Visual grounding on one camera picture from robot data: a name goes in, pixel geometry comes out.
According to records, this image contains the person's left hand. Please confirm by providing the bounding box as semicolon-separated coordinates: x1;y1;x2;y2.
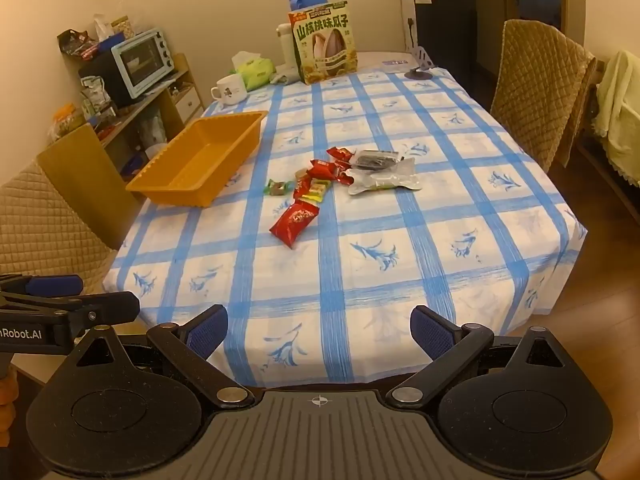
0;366;18;433

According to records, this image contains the wooden shelf cabinet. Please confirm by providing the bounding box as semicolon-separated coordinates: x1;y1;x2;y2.
62;35;206;181

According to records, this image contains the blue checked tablecloth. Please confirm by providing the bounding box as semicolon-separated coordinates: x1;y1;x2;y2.
102;67;588;391

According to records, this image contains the teal toaster oven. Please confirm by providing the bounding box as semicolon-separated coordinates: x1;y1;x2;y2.
111;29;175;100

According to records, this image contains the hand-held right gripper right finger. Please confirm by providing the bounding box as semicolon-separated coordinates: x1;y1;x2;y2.
385;304;569;410

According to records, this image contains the black and white appliance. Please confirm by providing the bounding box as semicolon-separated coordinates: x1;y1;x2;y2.
400;0;476;68

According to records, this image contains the white and green bag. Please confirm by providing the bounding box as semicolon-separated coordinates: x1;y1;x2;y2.
80;76;113;118

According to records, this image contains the orange plastic tray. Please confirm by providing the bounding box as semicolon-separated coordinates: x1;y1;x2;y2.
125;110;270;208

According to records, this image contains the large red snack packet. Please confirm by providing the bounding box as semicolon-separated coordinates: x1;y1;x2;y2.
269;199;320;249

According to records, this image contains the red and black snack bag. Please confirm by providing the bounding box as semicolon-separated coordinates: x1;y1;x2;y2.
57;29;101;58

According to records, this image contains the wooden chair quilted cover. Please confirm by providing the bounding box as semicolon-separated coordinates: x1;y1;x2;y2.
0;122;141;296
490;19;608;173

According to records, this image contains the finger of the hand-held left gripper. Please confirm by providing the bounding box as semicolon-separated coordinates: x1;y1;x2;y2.
0;274;85;307
0;291;141;344

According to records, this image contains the dark snack packet clear wrapper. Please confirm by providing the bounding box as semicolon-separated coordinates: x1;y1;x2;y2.
350;150;405;171

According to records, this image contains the pale green cloth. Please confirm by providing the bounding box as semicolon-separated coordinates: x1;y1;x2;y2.
592;50;640;191

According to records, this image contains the grey phone stand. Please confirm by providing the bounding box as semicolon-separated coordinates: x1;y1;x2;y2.
404;46;437;80

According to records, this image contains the white mug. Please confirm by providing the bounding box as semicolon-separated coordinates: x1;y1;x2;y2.
210;74;247;106

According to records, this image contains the orange lid jar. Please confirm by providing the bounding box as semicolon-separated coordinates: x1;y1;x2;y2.
50;104;86;141

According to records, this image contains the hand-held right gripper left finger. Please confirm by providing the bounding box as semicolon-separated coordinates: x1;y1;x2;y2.
70;304;257;410

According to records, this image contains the green tissue pack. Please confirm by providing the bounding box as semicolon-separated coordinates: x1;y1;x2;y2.
230;51;277;92

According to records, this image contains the silver foil snack packet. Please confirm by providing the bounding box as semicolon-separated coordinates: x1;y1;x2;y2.
347;157;422;196

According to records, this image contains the green sunflower seed bag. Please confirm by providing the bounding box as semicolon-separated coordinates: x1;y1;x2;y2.
287;0;362;85

